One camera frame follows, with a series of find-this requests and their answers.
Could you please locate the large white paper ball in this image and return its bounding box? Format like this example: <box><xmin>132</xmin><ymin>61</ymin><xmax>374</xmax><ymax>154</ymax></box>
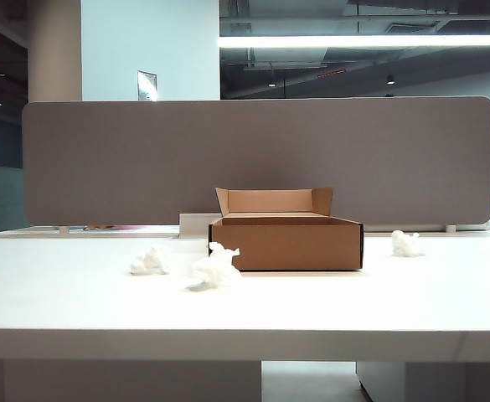
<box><xmin>184</xmin><ymin>241</ymin><xmax>244</xmax><ymax>292</ymax></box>

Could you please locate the small white paper ball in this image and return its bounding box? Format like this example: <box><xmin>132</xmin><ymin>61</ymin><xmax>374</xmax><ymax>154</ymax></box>
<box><xmin>129</xmin><ymin>245</ymin><xmax>173</xmax><ymax>276</ymax></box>

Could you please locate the brown cardboard box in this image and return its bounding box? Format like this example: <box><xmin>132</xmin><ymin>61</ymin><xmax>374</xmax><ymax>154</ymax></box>
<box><xmin>207</xmin><ymin>186</ymin><xmax>365</xmax><ymax>272</ymax></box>

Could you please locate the grey fabric desk divider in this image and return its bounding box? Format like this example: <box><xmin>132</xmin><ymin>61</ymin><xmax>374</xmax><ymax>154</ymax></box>
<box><xmin>21</xmin><ymin>95</ymin><xmax>490</xmax><ymax>227</ymax></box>

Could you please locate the grey under-desk panel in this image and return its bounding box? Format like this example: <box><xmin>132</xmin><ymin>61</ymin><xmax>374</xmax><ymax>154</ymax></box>
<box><xmin>1</xmin><ymin>359</ymin><xmax>262</xmax><ymax>402</ymax></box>

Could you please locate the white wall notice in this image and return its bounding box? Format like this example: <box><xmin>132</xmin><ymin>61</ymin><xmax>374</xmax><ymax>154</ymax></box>
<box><xmin>137</xmin><ymin>70</ymin><xmax>158</xmax><ymax>101</ymax></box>

